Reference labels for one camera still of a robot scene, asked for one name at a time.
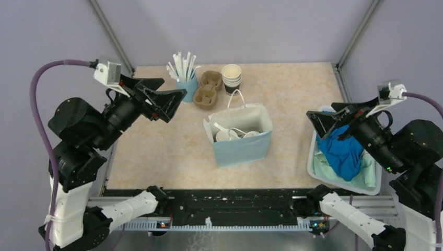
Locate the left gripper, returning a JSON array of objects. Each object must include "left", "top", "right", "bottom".
[{"left": 94, "top": 72, "right": 189, "bottom": 149}]

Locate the white wrapped straws bundle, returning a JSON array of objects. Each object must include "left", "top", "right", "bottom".
[{"left": 166, "top": 52, "right": 201, "bottom": 82}]

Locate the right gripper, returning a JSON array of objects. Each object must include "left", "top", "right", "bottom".
[{"left": 305, "top": 94, "right": 402, "bottom": 172}]

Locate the blue cloth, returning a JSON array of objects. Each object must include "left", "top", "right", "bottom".
[{"left": 316, "top": 125, "right": 364, "bottom": 181}]

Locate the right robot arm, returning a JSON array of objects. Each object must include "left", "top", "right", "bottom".
[{"left": 306, "top": 98, "right": 442, "bottom": 250}]

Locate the blue and white paper bag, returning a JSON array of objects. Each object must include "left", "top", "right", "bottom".
[{"left": 203, "top": 89, "right": 273, "bottom": 169}]

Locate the white straw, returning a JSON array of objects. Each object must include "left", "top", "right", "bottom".
[{"left": 214, "top": 122, "right": 240, "bottom": 139}]

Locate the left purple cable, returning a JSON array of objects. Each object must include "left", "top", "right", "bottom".
[{"left": 29, "top": 59, "right": 99, "bottom": 251}]

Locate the white plastic basket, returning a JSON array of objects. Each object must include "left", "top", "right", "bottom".
[{"left": 307, "top": 105, "right": 383, "bottom": 197}]

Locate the white plastic cup lid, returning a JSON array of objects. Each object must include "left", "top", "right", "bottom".
[{"left": 215, "top": 130, "right": 240, "bottom": 142}]

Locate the stack of paper cups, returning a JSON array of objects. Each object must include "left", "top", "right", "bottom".
[{"left": 221, "top": 64, "right": 242, "bottom": 96}]

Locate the brown cardboard cup carrier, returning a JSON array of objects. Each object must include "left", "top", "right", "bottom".
[{"left": 193, "top": 71, "right": 223, "bottom": 110}]

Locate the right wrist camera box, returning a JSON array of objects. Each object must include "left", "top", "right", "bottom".
[{"left": 366, "top": 78, "right": 407, "bottom": 118}]

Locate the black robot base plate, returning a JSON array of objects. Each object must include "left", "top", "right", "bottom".
[{"left": 103, "top": 188, "right": 342, "bottom": 227}]

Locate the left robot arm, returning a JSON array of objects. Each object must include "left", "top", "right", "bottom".
[{"left": 39, "top": 75, "right": 187, "bottom": 250}]

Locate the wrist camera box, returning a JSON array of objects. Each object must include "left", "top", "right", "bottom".
[
  {"left": 93, "top": 57, "right": 127, "bottom": 95},
  {"left": 366, "top": 78, "right": 407, "bottom": 118}
]

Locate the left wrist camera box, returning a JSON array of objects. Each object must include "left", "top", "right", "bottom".
[{"left": 93, "top": 57, "right": 127, "bottom": 95}]

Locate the blue straw holder cup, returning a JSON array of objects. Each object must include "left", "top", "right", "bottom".
[{"left": 175, "top": 75, "right": 198, "bottom": 103}]

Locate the light green cloth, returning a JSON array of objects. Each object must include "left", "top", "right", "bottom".
[{"left": 311, "top": 150, "right": 376, "bottom": 190}]

